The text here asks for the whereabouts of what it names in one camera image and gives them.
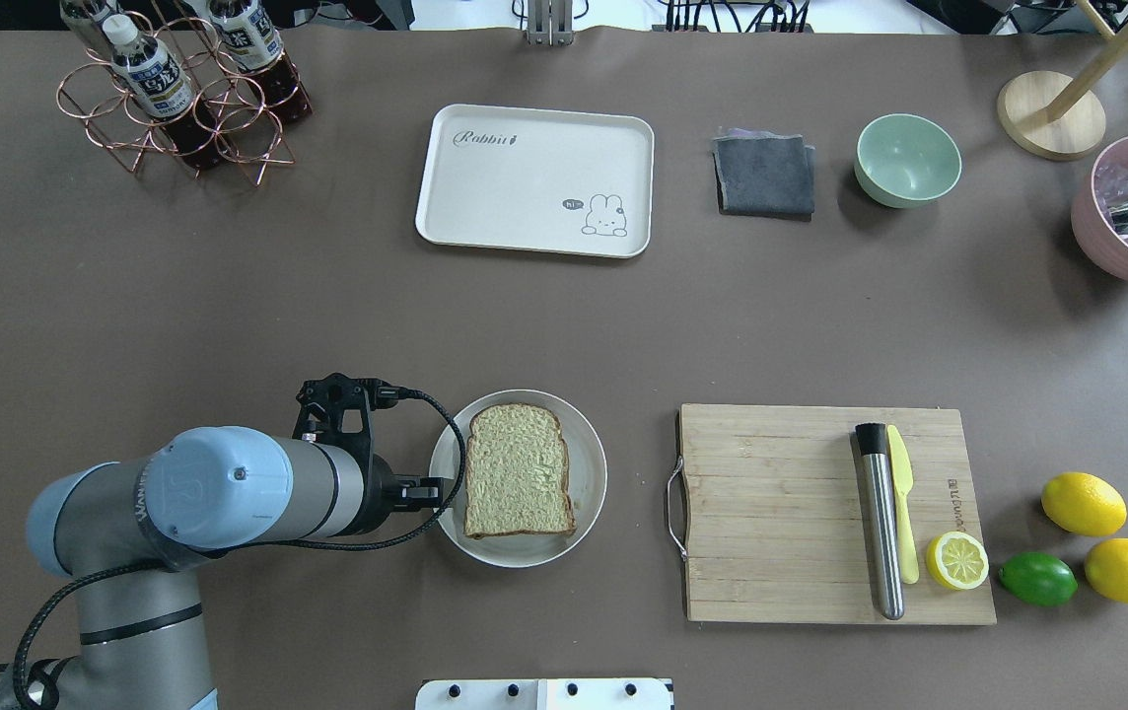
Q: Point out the half lemon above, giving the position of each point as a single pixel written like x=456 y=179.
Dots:
x=957 y=561

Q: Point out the bread slice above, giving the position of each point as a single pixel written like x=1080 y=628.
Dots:
x=518 y=473

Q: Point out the wooden cutting board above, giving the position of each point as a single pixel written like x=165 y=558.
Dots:
x=775 y=531

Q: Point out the yellow plastic knife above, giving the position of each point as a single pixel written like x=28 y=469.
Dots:
x=902 y=474

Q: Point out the white round plate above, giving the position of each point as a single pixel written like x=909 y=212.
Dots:
x=587 y=487

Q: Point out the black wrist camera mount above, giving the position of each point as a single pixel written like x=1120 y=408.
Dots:
x=324 y=404

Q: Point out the green bowl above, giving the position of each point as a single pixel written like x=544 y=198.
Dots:
x=906 y=161

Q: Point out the white control box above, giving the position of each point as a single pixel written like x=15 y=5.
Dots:
x=547 y=693

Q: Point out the copper wire bottle rack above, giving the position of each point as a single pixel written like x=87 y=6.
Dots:
x=213 y=86

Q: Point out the grey folded cloth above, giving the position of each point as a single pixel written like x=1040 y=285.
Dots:
x=765 y=174

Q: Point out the aluminium frame post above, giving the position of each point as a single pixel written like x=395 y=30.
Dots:
x=549 y=22

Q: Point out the tea bottle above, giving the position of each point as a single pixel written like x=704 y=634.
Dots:
x=163 y=90
x=252 y=40
x=85 y=20

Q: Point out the tea bottle back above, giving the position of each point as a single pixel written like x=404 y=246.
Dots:
x=252 y=40

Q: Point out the cream rabbit tray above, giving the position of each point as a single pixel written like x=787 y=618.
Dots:
x=545 y=180

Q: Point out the yellow lemon far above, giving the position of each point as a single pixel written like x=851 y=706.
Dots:
x=1083 y=504

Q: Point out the wooden mug tree stand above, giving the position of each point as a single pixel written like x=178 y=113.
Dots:
x=1055 y=116

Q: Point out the green lime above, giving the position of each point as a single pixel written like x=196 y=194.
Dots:
x=1038 y=578

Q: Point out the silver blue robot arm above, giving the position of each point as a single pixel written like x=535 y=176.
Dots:
x=131 y=534

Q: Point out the tea bottle front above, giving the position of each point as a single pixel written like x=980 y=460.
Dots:
x=163 y=90

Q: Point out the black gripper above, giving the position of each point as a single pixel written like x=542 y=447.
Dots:
x=382 y=493

